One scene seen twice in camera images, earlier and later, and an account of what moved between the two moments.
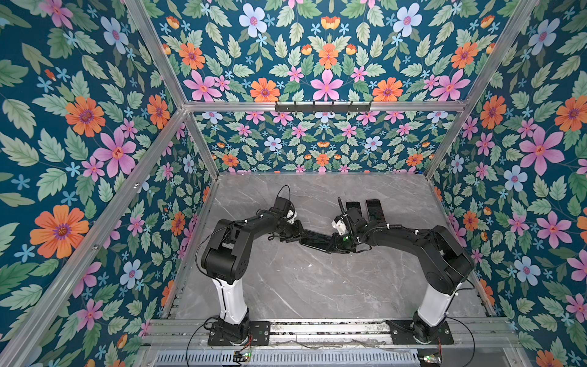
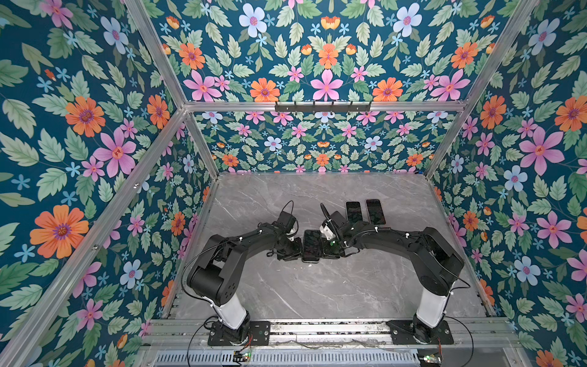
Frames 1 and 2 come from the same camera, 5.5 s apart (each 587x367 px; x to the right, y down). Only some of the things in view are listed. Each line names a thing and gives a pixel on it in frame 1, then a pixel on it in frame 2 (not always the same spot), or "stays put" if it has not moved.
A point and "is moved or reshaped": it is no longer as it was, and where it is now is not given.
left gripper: (298, 227) to (297, 252)
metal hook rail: (322, 108) stays put
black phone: (316, 240) is moved or reshaped
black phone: (355, 204) stays put
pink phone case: (375, 210) stays put
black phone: (375, 211) stays put
